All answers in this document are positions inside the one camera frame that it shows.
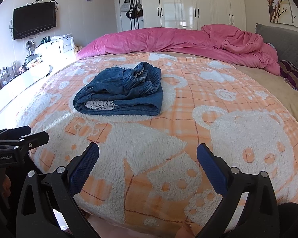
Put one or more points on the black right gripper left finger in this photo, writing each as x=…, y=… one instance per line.
x=47, y=207

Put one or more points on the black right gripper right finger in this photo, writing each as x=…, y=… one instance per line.
x=259, y=218

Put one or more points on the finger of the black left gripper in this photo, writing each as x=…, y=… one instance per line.
x=14, y=133
x=30, y=141

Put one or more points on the blue denim pants lace hem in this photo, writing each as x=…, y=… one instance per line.
x=122, y=91

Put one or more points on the left hand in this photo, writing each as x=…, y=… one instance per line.
x=6, y=184

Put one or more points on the right hand red nails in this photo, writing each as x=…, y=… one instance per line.
x=188, y=232

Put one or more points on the white cluttered desk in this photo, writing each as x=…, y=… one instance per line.
x=47, y=59

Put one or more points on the tan bed sheet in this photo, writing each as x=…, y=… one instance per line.
x=199, y=81

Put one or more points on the orange white bear blanket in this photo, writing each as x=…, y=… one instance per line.
x=147, y=176

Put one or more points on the purple striped pillow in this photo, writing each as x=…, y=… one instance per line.
x=289, y=72

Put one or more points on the grey quilted headboard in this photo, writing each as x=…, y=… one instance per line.
x=285, y=41

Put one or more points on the pink duvet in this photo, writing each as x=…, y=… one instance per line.
x=215, y=41

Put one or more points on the hanging bags on door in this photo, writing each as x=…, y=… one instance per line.
x=131, y=15

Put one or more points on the white glossy wardrobe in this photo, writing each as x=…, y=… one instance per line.
x=188, y=14

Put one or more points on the black wall television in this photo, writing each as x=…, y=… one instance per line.
x=33, y=19

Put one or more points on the floral wall painting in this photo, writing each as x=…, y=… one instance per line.
x=283, y=12

